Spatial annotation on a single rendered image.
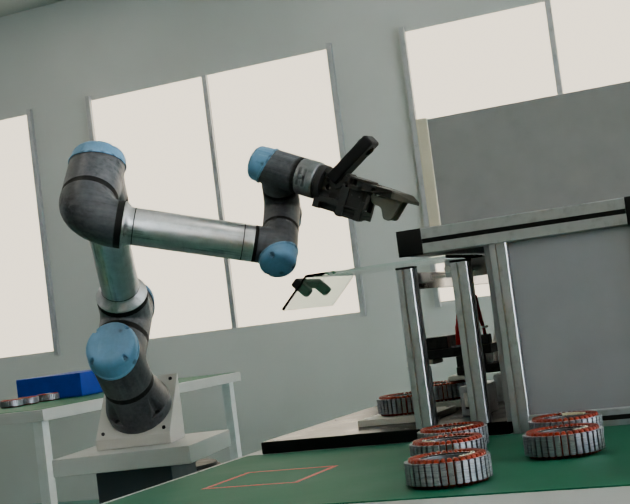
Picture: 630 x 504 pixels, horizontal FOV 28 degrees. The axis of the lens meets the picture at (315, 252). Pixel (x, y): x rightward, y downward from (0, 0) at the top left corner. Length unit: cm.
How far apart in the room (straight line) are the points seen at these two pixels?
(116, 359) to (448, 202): 87
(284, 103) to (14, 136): 201
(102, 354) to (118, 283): 16
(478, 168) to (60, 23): 656
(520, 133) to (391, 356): 528
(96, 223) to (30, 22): 635
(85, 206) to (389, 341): 509
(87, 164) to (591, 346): 108
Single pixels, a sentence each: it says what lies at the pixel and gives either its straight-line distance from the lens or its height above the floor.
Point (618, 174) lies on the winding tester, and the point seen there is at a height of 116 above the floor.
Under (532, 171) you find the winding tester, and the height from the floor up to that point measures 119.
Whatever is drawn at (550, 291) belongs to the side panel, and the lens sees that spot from 213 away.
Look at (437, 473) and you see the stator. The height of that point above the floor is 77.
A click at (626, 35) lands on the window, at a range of 719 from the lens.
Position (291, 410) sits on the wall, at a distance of 774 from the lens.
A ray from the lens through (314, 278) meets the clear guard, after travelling 234.
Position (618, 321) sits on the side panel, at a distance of 211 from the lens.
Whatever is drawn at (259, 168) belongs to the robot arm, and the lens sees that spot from 254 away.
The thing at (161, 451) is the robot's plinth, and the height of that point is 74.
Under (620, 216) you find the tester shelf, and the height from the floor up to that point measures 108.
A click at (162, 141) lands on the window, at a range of 812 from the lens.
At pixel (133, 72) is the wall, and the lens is 829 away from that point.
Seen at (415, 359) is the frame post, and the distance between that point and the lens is 221.
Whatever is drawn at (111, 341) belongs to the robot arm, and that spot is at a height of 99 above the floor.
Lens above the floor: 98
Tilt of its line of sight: 3 degrees up
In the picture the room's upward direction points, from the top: 7 degrees counter-clockwise
